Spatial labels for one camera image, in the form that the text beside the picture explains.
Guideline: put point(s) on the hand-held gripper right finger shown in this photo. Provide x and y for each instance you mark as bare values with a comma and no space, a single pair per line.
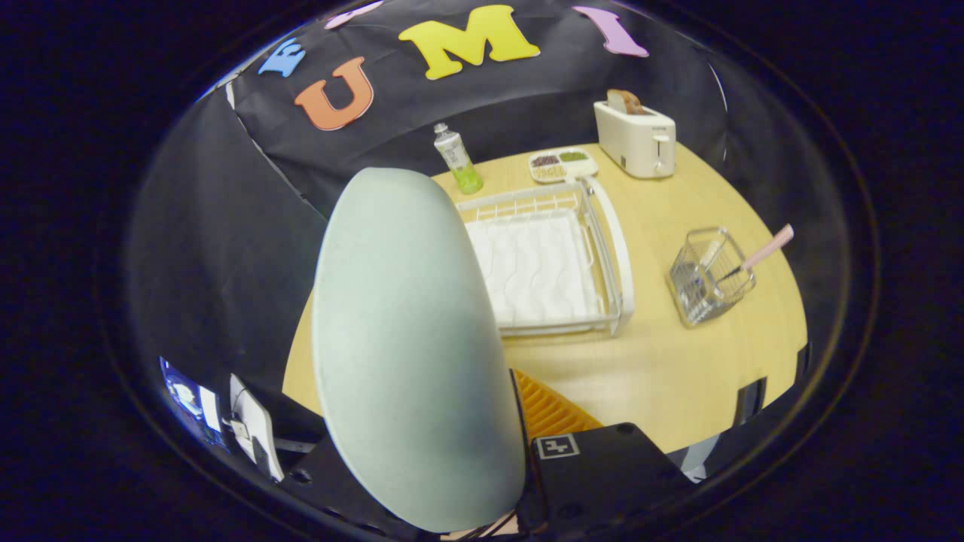
602,482

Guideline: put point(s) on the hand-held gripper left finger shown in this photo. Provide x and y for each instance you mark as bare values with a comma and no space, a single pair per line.
320,489

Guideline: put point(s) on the pale green plate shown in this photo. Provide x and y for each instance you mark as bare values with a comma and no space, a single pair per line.
407,339

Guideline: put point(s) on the lit computer screen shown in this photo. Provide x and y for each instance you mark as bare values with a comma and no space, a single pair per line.
184,395

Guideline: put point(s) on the black table clamp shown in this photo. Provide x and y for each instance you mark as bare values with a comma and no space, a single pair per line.
803,363
750,399

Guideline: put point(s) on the white ribbed drain tray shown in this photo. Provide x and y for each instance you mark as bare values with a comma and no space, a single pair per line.
535,267

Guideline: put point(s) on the black backdrop cloth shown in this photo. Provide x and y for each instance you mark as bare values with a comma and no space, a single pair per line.
226,263

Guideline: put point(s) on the small divided snack tray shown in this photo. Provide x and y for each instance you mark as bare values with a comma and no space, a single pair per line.
561,164

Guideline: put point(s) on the white toaster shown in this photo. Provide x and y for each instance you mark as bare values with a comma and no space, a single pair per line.
636,143

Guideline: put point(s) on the clear bottle green liquid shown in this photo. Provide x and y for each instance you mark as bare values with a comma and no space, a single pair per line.
458,162

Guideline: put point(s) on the brown bread slice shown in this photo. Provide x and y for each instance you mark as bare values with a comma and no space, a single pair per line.
623,102

